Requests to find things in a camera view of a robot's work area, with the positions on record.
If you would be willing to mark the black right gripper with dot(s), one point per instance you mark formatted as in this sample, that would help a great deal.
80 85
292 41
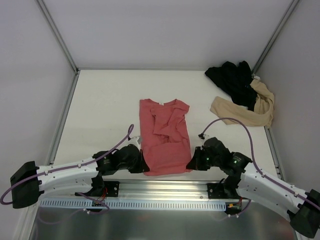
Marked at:
198 158

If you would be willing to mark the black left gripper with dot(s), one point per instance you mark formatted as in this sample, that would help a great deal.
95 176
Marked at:
139 161

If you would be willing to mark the pink t shirt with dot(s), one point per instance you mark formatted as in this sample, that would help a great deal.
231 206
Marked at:
165 142

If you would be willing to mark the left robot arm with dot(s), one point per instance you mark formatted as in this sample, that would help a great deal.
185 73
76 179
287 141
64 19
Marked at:
31 183

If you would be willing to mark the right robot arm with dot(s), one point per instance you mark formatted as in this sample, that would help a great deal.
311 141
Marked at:
246 180

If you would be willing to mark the beige t shirt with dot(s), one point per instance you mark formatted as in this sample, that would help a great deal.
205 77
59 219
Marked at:
263 111

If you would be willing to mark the black t shirt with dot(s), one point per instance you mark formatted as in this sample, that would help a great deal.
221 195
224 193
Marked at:
235 81

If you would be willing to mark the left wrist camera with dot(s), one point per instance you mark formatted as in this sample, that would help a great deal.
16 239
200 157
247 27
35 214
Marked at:
136 140

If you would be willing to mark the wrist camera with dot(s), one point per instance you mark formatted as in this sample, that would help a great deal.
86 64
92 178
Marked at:
136 140
203 136

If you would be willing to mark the aluminium front rail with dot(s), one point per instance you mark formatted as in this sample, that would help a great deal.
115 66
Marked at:
164 190

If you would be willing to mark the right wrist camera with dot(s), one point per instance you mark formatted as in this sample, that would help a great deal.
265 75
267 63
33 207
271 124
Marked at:
203 136

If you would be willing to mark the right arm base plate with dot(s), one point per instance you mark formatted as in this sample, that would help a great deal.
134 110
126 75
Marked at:
219 191

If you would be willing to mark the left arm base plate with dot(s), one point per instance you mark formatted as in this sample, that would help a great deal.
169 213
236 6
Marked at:
111 189

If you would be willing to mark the white slotted cable duct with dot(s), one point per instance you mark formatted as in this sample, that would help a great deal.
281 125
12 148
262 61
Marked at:
134 204

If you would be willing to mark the left aluminium frame post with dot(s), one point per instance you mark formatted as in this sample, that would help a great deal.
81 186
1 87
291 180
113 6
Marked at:
57 35

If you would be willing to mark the aluminium frame post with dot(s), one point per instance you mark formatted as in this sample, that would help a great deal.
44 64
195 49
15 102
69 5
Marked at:
275 34
57 35

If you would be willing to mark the right aluminium frame post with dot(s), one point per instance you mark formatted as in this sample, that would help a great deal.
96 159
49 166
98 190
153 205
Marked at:
275 34

